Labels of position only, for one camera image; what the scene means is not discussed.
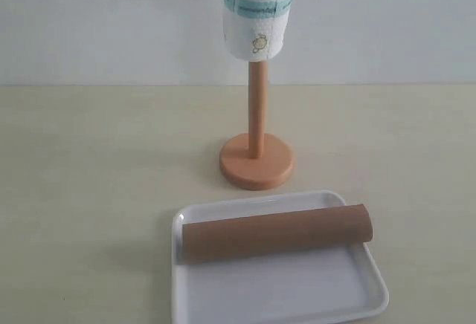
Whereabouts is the brown cardboard tube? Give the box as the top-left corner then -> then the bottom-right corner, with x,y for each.
181,204 -> 373,264

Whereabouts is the printed white paper towel roll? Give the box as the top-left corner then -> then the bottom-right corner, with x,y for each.
223,0 -> 293,62

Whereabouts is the wooden paper towel holder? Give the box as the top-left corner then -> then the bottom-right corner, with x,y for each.
219,61 -> 294,191

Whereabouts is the white rectangular plastic tray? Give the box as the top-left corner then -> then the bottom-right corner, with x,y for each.
171,190 -> 389,323

